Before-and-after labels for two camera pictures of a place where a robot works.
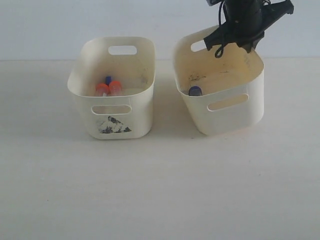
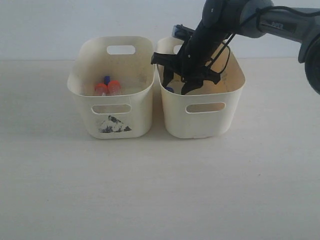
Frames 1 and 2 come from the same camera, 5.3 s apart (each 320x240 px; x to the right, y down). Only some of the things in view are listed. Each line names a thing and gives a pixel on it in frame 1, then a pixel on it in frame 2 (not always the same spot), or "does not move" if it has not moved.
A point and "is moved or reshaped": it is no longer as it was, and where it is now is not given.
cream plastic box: (131, 60) does not move
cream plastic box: (222, 94) is moved or reshaped
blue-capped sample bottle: (108, 80) does not move
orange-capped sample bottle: (102, 90) does not move
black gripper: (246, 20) -> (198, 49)
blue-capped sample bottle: (195, 91) -> (170, 89)
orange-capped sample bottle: (116, 88) does not move
